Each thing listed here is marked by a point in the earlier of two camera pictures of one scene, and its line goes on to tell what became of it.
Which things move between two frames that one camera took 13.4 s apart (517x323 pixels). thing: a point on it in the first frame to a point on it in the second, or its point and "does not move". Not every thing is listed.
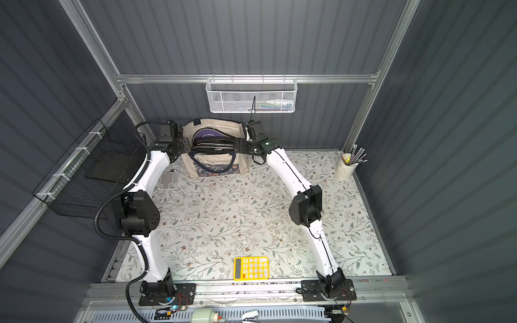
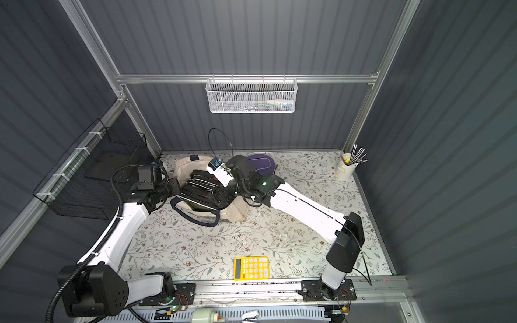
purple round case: (208, 133) to (264, 163)
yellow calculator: (251, 268) does not move
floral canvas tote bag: (198, 165) to (235, 210)
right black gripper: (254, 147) to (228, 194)
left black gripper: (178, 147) to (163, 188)
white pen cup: (343, 169) does not move
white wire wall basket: (235, 95) does not move
